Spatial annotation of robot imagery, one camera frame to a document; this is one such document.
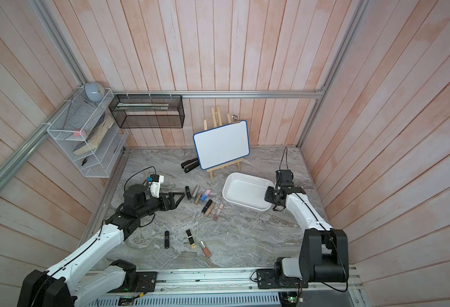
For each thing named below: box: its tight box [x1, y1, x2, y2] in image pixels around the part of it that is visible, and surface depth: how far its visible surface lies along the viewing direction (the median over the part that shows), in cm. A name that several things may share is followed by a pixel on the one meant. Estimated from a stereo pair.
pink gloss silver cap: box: [198, 240, 212, 258], surface depth 82 cm
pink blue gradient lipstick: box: [200, 188, 212, 202], surface depth 100 cm
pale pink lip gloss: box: [213, 203, 224, 222], surface depth 94 cm
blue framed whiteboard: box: [193, 120, 251, 171], surface depth 97 cm
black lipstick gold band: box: [201, 198, 213, 214], surface depth 95 cm
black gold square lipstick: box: [185, 228, 196, 250], surface depth 85 cm
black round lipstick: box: [164, 230, 170, 249], surface depth 85 cm
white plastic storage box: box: [221, 172, 275, 212], surface depth 97 cm
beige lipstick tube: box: [203, 202, 216, 217], surface depth 94 cm
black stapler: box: [180, 157, 200, 173], surface depth 112 cm
